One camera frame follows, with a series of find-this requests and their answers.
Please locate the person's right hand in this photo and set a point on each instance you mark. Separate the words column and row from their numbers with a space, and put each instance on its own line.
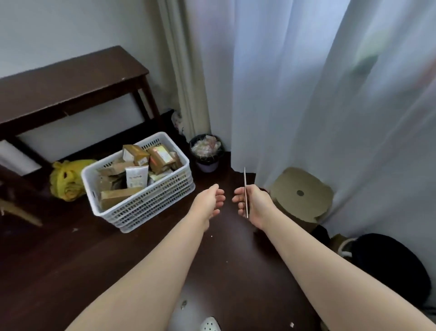
column 259, row 204

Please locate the person's left hand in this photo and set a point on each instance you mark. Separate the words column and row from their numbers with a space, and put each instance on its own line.
column 206, row 204

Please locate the slim metal utility knife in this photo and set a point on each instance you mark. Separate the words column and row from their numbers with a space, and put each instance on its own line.
column 245, row 177

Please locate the white plastic perforated basket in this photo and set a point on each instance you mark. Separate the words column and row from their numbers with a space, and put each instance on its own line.
column 153, row 204

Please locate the pile of small cardboard parcels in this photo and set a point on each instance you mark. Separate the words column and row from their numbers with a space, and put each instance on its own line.
column 136, row 174

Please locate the person's left forearm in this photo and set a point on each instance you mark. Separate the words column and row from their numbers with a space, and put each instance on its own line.
column 146, row 283

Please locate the person's right forearm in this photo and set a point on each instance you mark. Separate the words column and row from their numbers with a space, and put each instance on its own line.
column 333, row 279

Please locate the person's left white shoe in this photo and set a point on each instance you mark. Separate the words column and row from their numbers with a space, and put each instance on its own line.
column 209, row 324

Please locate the yellow plastic bag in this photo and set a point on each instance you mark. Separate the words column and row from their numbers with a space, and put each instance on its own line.
column 68, row 180

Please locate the black trash bin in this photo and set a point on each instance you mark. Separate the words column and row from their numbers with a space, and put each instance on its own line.
column 206, row 165

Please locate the beige round plastic stool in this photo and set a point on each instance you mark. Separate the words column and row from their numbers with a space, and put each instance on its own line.
column 299, row 197

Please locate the white red floral cloth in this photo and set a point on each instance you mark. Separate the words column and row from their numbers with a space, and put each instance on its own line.
column 177, row 122

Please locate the white sheer curtain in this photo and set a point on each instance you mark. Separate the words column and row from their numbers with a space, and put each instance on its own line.
column 323, row 102

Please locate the beige curtain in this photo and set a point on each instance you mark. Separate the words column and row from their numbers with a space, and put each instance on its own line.
column 185, row 68

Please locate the dark brown wooden table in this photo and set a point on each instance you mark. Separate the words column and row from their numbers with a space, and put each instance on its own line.
column 68, row 85

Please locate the light wooden chair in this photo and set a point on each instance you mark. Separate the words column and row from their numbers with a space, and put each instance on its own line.
column 20, row 213

